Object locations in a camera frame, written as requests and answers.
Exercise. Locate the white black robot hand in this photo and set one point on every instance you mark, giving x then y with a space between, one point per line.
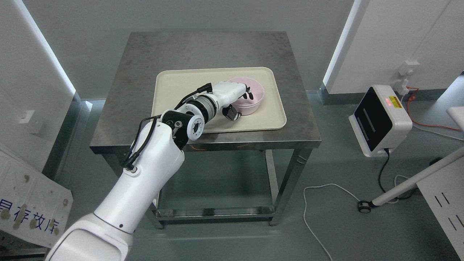
226 93

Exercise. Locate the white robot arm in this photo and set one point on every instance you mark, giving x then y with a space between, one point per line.
154 157

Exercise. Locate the cream plastic tray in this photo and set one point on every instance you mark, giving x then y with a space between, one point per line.
172 85

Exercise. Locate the stainless steel table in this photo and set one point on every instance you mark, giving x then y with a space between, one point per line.
149 53

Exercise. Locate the white black box device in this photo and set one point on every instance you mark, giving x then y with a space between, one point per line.
380 122

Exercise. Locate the white stand leg with caster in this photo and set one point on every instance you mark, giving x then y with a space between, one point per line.
365 206

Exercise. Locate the white sign with blue text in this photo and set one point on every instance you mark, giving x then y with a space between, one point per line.
33 207

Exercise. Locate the white perforated panel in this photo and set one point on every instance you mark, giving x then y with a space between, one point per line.
443 189

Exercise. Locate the white wall socket plug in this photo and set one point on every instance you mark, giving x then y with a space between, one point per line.
404 71

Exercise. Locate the white wall switch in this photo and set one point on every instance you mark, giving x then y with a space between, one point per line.
28 117

